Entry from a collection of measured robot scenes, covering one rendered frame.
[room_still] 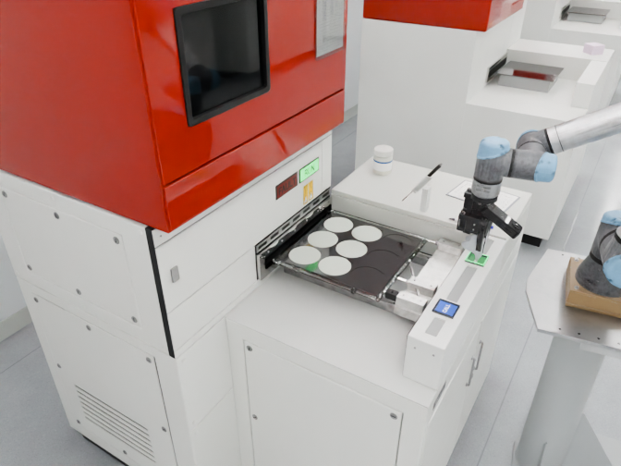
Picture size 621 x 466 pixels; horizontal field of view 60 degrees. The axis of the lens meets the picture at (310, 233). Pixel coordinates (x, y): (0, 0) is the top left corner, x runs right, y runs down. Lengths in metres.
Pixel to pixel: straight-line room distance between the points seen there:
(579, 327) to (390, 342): 0.55
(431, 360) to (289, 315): 0.45
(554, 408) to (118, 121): 1.64
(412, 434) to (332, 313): 0.40
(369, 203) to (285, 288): 0.44
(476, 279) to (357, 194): 0.57
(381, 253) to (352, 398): 0.48
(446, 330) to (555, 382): 0.71
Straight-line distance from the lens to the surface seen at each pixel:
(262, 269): 1.67
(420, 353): 1.37
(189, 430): 1.73
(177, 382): 1.58
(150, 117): 1.12
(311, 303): 1.63
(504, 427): 2.49
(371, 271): 1.64
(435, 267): 1.72
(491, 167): 1.47
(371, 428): 1.55
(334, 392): 1.52
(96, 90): 1.21
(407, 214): 1.84
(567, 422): 2.14
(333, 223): 1.86
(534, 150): 1.51
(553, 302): 1.79
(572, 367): 1.96
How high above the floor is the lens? 1.86
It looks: 32 degrees down
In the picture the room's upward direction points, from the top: straight up
